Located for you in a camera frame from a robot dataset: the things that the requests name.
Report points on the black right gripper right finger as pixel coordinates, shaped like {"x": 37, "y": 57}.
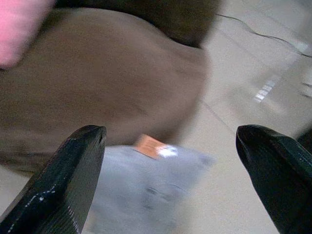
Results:
{"x": 280, "y": 175}

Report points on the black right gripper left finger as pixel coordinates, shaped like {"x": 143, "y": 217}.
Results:
{"x": 61, "y": 180}

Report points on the brown fabric sofa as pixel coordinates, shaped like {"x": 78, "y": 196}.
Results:
{"x": 102, "y": 80}

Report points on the pink cushion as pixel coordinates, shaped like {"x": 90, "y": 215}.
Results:
{"x": 14, "y": 29}

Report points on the dark brown cushion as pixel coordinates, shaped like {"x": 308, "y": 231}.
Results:
{"x": 170, "y": 19}

